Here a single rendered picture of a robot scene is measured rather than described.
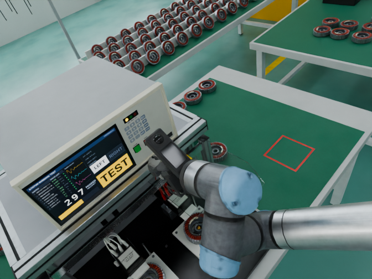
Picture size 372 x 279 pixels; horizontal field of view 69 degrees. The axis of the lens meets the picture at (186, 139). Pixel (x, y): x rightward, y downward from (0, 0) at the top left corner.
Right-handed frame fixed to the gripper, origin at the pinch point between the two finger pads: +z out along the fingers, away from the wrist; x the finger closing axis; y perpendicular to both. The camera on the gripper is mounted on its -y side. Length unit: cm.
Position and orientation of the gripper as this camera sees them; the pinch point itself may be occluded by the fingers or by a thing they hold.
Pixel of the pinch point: (151, 157)
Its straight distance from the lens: 74.1
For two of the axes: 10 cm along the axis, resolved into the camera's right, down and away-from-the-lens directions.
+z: -5.4, -0.7, 8.4
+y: 4.7, 8.0, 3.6
